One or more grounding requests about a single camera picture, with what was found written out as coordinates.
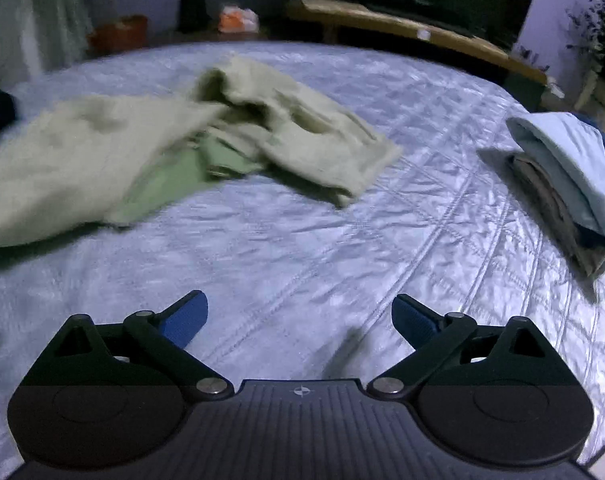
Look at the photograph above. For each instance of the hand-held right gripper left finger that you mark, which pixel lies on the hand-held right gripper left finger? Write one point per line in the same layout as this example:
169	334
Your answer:
188	319

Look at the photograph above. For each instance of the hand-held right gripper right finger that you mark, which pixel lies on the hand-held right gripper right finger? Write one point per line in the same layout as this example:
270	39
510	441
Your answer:
411	318

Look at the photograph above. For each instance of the pale green sweatshirt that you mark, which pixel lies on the pale green sweatshirt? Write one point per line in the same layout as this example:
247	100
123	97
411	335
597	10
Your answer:
57	160

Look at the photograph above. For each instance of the light blue folded garment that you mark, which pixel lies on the light blue folded garment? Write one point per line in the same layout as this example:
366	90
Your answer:
567	155

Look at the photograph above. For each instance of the small lavender bunch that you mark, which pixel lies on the small lavender bunch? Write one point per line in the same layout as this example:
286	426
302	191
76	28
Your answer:
532	57

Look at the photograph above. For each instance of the terracotta potted plant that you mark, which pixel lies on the terracotta potted plant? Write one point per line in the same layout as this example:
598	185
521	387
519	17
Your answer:
120	35

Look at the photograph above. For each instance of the white plant vase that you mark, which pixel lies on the white plant vase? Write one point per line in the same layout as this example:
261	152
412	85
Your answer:
594	90

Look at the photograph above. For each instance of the light wooden bench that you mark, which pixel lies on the light wooden bench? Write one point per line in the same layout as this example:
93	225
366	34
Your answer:
382	20

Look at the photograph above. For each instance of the orange tissue pack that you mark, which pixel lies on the orange tissue pack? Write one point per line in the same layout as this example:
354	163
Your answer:
237	19

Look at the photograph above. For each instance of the black speaker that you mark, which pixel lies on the black speaker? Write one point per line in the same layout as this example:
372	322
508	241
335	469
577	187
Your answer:
192	2

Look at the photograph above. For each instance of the pale curtain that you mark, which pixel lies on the pale curtain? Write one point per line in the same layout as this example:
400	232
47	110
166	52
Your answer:
32	15

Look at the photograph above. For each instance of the leafy plant in white pot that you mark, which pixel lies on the leafy plant in white pot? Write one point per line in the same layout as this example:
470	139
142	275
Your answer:
599	30

